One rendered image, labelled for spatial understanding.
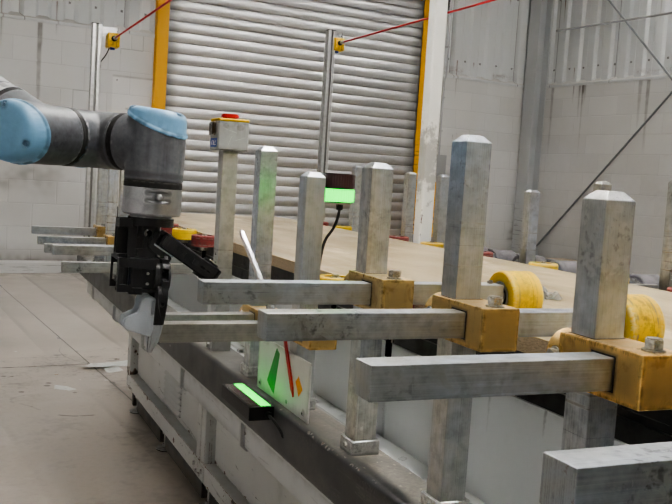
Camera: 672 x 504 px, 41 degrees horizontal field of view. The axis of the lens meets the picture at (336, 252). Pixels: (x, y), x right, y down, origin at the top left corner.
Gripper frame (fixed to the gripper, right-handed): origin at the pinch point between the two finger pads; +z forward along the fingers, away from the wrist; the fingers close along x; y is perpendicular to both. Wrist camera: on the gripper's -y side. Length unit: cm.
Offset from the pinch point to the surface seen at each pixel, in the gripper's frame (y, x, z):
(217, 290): -1.7, 26.5, -12.4
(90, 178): -25, -260, -22
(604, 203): -24, 72, -28
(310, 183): -24.9, -2.3, -27.5
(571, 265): -177, -122, -7
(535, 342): -45, 36, -8
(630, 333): -47, 54, -12
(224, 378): -23.2, -36.1, 14.0
